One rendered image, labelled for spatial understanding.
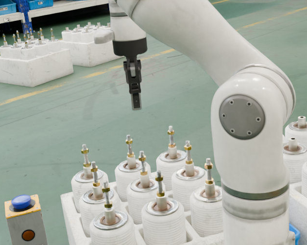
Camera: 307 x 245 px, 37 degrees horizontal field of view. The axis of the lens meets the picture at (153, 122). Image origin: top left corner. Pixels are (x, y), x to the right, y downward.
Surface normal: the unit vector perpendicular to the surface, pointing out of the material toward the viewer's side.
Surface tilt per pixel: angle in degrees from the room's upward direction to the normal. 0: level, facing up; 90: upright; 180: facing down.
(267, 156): 92
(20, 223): 90
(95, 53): 90
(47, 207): 0
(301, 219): 90
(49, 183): 0
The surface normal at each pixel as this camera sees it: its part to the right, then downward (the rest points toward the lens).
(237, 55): -0.29, 0.43
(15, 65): -0.60, 0.33
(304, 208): -0.93, 0.21
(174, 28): 0.00, 0.65
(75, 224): -0.10, -0.93
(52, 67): 0.79, 0.14
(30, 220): 0.32, 0.30
